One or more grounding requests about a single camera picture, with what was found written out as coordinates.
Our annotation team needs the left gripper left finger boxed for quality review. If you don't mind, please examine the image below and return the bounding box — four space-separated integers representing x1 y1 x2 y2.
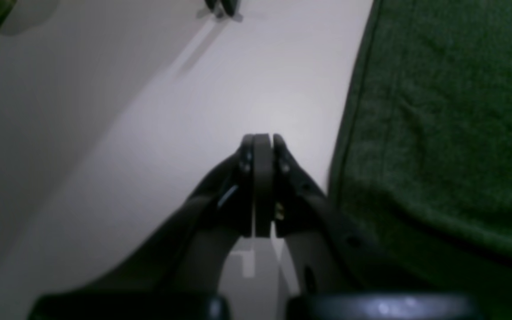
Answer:
29 134 265 320

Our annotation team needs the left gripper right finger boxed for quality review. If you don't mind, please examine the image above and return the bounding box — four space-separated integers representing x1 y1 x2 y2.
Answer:
272 134 483 320

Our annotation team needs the dark green t-shirt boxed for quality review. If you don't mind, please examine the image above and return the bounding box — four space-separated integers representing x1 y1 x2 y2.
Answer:
329 0 512 320

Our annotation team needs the small black clip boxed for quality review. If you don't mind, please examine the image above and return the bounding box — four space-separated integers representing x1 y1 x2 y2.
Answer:
204 0 240 17

